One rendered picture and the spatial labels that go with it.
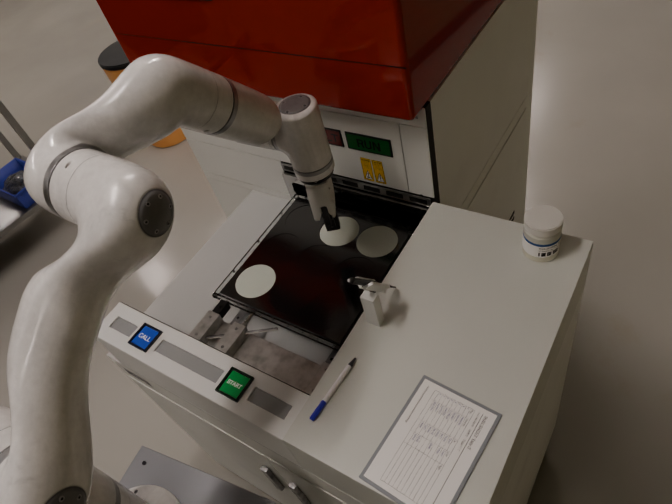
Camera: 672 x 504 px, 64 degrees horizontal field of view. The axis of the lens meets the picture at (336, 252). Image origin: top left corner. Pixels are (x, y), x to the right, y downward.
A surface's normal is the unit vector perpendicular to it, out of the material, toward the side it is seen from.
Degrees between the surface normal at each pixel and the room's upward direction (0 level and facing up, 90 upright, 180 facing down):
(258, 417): 0
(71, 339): 79
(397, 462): 0
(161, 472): 3
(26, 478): 46
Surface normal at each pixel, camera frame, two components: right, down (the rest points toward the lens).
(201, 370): -0.21, -0.65
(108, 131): 0.05, 0.86
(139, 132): 0.26, 0.88
